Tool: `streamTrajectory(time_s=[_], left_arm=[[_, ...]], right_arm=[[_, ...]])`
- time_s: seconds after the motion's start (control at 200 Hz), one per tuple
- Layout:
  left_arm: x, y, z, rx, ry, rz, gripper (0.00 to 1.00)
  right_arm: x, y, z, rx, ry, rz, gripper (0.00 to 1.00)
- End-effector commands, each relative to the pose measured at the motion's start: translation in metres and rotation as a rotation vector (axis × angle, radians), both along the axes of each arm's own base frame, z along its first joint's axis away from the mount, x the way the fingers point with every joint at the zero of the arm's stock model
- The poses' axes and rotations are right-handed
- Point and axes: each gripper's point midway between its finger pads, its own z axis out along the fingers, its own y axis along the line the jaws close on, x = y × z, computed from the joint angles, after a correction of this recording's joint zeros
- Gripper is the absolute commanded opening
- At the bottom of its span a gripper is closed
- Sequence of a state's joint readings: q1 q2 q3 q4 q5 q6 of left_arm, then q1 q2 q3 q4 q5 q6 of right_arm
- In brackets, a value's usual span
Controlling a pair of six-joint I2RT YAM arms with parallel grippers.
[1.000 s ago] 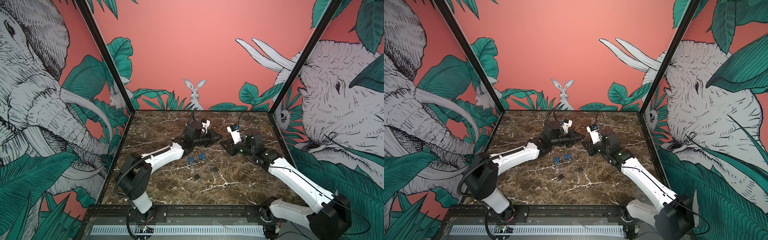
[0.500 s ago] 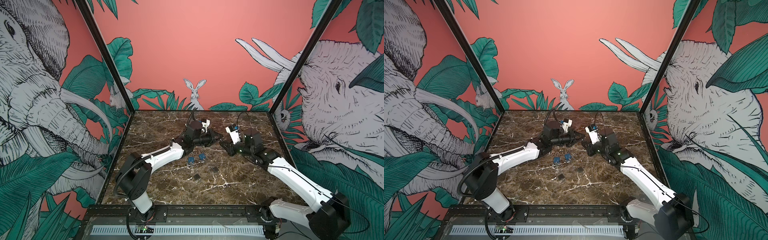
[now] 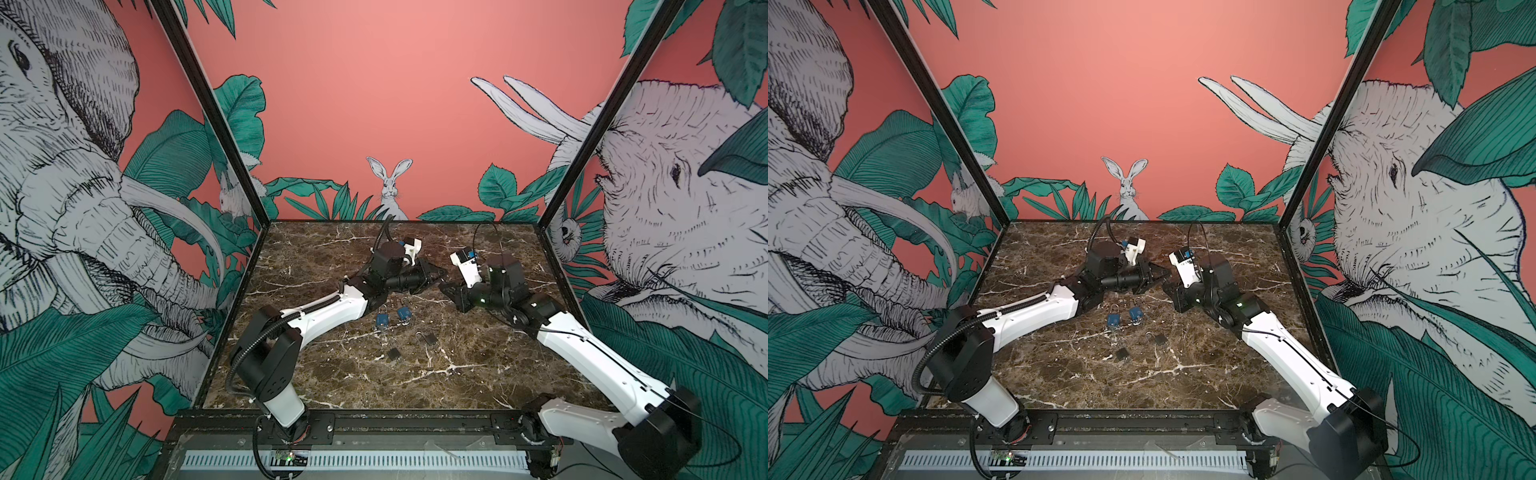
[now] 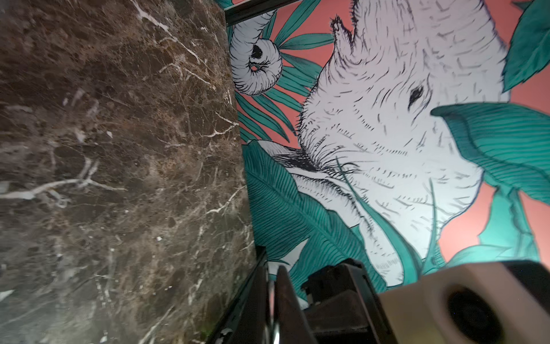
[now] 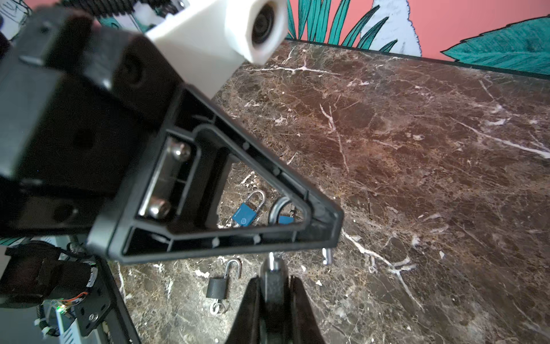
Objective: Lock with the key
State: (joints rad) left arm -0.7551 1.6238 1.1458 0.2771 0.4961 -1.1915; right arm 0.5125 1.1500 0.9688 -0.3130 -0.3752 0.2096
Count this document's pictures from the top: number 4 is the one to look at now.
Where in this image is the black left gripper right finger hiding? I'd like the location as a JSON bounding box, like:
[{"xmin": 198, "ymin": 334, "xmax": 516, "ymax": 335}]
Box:
[{"xmin": 274, "ymin": 266, "xmax": 317, "ymax": 344}]

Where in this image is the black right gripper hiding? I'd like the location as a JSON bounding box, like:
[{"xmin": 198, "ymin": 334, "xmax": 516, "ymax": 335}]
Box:
[{"xmin": 301, "ymin": 259, "xmax": 398, "ymax": 344}]

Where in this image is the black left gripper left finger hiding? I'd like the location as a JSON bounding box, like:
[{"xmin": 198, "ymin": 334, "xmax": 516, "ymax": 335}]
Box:
[{"xmin": 231, "ymin": 253, "xmax": 272, "ymax": 344}]

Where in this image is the black corner frame post right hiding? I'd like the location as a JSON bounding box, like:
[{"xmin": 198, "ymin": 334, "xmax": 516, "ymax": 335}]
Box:
[{"xmin": 224, "ymin": 0, "xmax": 298, "ymax": 27}]

